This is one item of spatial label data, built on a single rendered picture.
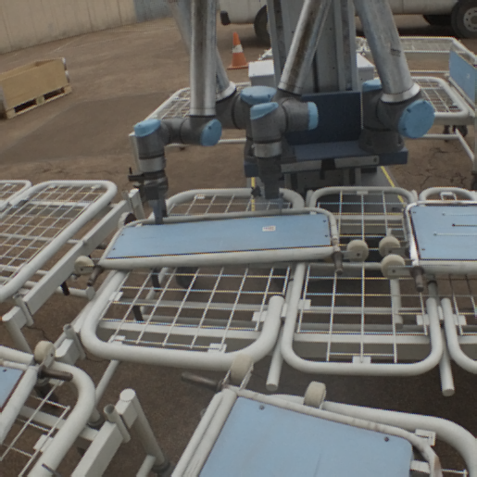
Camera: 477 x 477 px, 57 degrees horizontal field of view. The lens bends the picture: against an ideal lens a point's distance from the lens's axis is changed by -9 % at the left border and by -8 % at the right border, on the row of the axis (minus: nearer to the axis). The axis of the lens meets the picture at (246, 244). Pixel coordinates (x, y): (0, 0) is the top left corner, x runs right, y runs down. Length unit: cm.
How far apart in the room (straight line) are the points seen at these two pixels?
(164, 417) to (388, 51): 144
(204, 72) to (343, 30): 65
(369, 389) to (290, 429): 83
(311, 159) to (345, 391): 88
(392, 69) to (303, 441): 121
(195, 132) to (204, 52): 27
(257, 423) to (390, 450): 24
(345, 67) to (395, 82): 37
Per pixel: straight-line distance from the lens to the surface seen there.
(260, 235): 145
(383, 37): 161
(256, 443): 85
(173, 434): 162
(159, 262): 142
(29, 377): 117
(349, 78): 200
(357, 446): 86
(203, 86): 157
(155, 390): 177
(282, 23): 193
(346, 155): 188
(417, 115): 170
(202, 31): 158
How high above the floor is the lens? 128
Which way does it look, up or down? 32 degrees down
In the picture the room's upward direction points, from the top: 8 degrees counter-clockwise
